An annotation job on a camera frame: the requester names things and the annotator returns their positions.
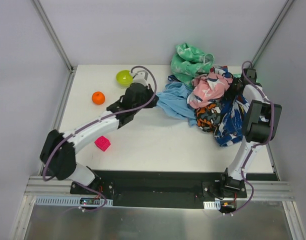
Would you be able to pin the right slotted cable duct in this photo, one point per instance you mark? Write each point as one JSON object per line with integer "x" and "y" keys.
{"x": 212, "y": 205}

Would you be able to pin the light blue cloth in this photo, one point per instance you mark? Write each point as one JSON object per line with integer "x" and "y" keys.
{"x": 173, "y": 101}

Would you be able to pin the blue white red patterned cloth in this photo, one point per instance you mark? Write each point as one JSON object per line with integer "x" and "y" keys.
{"x": 233, "y": 112}

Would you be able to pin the pink toy cube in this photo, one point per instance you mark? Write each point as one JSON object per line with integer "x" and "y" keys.
{"x": 102, "y": 143}

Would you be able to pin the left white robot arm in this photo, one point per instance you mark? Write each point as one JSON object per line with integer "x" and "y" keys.
{"x": 60, "y": 148}

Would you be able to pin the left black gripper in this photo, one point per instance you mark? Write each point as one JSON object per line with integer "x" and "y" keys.
{"x": 148, "y": 94}

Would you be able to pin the pink navy patterned cloth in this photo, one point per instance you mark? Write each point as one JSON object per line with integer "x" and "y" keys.
{"x": 207, "y": 88}

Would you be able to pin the left aluminium frame post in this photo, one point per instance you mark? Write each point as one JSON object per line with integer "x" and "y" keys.
{"x": 52, "y": 34}

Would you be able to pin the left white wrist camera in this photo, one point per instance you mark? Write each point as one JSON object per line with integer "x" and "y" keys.
{"x": 140, "y": 77}

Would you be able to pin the slotted cable duct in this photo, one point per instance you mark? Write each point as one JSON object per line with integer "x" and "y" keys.
{"x": 72, "y": 201}
{"x": 212, "y": 205}

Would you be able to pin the lime green plastic bowl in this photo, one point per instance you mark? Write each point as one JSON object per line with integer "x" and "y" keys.
{"x": 124, "y": 78}

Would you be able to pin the left slotted cable duct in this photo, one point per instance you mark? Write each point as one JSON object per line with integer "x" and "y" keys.
{"x": 72, "y": 201}

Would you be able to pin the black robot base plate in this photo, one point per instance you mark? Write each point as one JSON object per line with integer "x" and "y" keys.
{"x": 177, "y": 190}

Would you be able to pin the right aluminium frame post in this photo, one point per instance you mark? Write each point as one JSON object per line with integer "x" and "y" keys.
{"x": 288, "y": 4}

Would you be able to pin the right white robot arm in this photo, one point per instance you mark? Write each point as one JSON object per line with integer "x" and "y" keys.
{"x": 258, "y": 129}

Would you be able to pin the aluminium frame post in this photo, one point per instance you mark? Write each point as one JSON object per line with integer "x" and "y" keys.
{"x": 288, "y": 4}
{"x": 52, "y": 34}

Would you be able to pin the orange toy fruit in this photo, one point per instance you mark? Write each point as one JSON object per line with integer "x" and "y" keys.
{"x": 98, "y": 98}

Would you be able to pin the green white patterned cloth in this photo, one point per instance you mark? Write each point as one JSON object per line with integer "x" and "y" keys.
{"x": 189, "y": 62}

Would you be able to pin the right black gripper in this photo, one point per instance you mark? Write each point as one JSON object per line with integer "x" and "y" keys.
{"x": 234, "y": 86}

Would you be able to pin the aluminium front rail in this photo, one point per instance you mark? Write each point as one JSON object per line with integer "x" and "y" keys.
{"x": 263, "y": 190}

